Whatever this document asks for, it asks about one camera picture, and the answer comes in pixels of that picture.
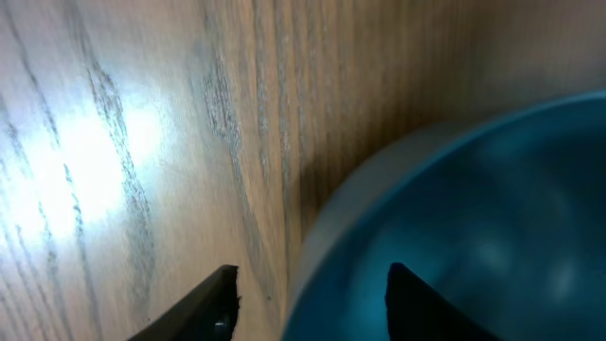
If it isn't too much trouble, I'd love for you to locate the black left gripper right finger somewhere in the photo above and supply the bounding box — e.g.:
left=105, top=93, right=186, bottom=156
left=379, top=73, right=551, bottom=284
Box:
left=384, top=262, right=497, bottom=341

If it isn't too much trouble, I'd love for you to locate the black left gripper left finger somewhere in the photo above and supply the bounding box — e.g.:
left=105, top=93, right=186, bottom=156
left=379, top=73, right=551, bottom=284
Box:
left=130, top=265, right=240, bottom=341

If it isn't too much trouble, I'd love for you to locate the dark blue bowl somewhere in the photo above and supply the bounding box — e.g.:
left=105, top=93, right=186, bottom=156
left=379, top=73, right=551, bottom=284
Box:
left=282, top=92, right=605, bottom=340

